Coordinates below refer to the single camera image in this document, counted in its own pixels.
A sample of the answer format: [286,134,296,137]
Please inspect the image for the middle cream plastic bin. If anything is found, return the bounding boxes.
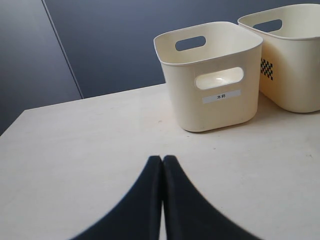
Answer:
[237,3,320,113]

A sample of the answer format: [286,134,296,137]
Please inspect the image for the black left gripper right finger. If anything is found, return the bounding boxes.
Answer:
[163,155,253,240]

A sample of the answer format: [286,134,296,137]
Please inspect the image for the cream plastic bin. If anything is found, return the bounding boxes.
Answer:
[153,21,263,132]
[237,3,320,113]

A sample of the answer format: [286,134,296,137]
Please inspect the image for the left cream plastic bin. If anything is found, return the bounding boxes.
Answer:
[153,21,263,132]

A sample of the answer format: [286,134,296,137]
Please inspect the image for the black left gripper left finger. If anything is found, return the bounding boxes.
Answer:
[73,155,163,240]

